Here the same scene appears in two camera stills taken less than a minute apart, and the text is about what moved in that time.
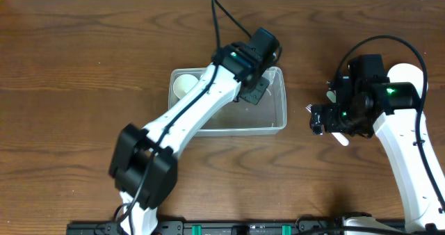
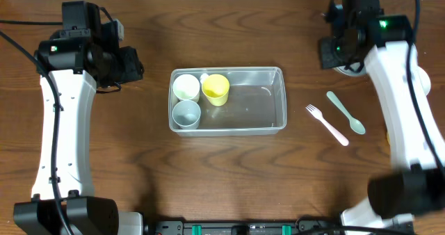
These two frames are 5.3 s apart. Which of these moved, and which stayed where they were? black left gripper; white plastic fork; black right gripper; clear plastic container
Moved: black left gripper; black right gripper
Stayed: white plastic fork; clear plastic container
